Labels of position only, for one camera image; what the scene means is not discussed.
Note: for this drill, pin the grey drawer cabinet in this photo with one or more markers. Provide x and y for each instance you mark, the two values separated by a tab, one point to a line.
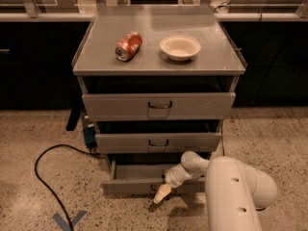
216	68

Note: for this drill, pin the grey middle drawer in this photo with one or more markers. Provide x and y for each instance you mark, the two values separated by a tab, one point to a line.
157	142

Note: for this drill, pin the white paper bowl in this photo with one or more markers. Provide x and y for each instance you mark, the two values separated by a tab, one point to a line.
180	48

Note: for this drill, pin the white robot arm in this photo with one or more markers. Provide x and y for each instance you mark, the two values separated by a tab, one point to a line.
235	191

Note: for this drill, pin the blue tape cross mark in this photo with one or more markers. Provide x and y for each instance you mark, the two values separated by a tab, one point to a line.
68	225

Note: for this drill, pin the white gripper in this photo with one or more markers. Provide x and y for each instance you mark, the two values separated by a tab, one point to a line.
173	179

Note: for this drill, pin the dark lower wall cabinets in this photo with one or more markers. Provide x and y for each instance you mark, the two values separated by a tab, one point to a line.
36	71

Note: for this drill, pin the grey drawer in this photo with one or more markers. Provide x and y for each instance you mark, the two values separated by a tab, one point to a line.
128	179
157	142
158	106

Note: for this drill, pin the grey bottom drawer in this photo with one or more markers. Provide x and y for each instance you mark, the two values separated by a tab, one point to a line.
128	179

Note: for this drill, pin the blue power adapter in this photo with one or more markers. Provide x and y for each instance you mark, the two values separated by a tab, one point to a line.
89	137

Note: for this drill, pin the crushed red soda can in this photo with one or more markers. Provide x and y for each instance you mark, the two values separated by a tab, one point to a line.
128	46

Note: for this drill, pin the grey top drawer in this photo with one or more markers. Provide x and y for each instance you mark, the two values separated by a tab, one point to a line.
158	106

